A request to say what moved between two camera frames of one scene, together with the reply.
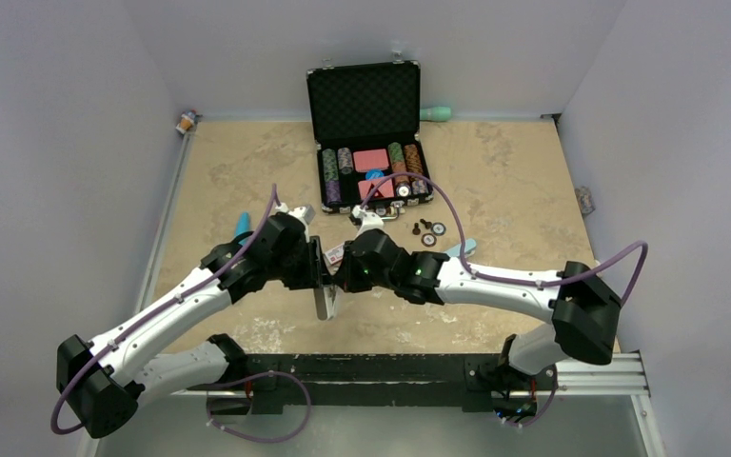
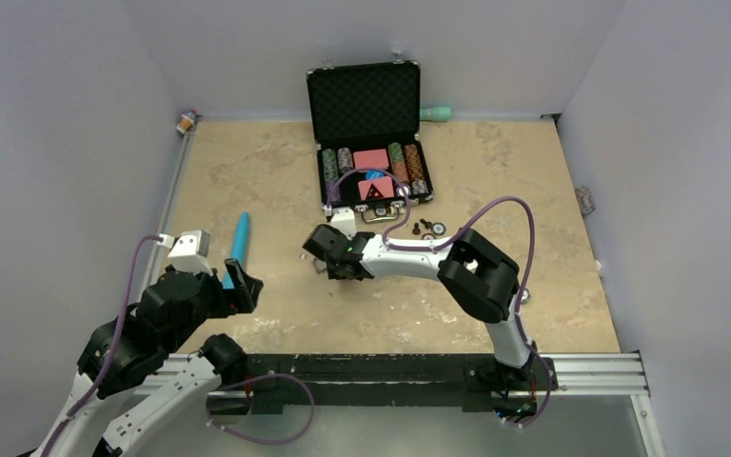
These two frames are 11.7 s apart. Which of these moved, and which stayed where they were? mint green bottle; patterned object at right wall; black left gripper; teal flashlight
Moved: black left gripper
Stayed: mint green bottle; teal flashlight; patterned object at right wall
